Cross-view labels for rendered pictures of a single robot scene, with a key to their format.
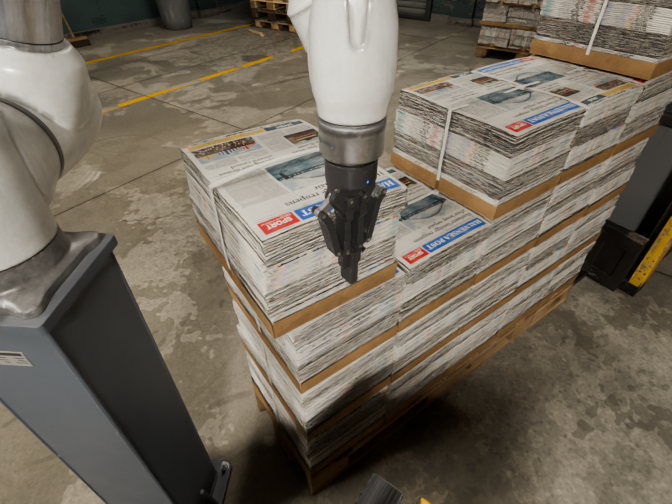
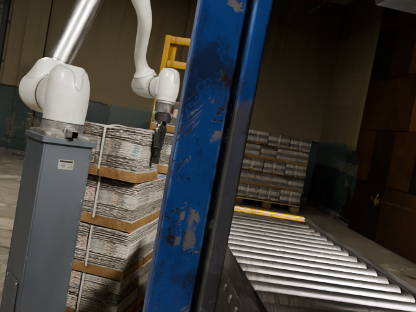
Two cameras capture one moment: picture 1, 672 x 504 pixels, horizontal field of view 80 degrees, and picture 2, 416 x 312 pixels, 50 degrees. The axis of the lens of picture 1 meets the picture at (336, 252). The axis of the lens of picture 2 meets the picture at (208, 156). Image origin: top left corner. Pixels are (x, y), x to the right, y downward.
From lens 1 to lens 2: 1.76 m
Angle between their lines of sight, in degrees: 54
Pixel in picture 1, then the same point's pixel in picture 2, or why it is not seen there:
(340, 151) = (167, 108)
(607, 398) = not seen: hidden behind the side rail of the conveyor
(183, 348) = not seen: outside the picture
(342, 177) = (165, 117)
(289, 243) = (147, 139)
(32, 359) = (75, 165)
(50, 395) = (64, 192)
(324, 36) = (168, 79)
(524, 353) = not seen: hidden behind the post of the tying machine
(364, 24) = (176, 78)
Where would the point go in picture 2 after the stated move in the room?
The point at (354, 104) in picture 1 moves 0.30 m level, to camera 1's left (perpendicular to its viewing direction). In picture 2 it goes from (173, 96) to (117, 82)
